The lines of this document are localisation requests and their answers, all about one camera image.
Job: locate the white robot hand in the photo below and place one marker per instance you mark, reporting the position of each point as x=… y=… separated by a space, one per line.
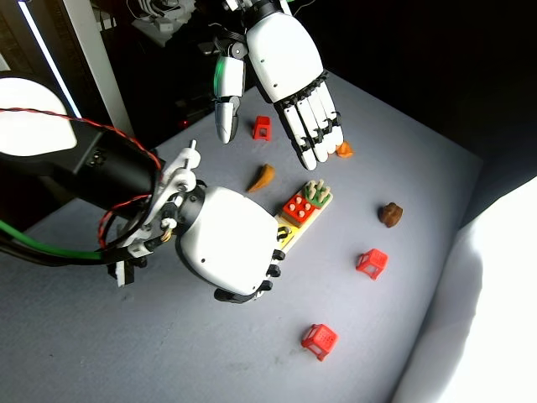
x=226 y=239
x=285 y=63

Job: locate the wooden puzzle board with blocks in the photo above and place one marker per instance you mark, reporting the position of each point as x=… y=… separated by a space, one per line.
x=308 y=224

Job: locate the red toy stool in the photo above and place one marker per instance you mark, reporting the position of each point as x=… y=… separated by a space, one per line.
x=322 y=336
x=263 y=122
x=375 y=258

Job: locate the curved orange-brown toy food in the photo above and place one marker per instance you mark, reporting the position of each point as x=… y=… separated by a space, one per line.
x=265 y=175

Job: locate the small orange toy food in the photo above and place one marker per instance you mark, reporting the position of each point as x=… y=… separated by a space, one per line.
x=346 y=151

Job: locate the grey table cloth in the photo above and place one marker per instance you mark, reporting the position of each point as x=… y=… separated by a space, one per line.
x=168 y=344

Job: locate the white machine parts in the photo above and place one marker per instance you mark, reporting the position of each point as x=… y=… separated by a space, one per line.
x=161 y=25

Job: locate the brown toy food lump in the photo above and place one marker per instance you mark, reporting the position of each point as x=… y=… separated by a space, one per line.
x=391 y=214

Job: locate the bright light strip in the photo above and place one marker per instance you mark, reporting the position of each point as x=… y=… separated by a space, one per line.
x=48 y=59

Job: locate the white post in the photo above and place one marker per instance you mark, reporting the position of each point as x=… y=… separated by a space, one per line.
x=96 y=54

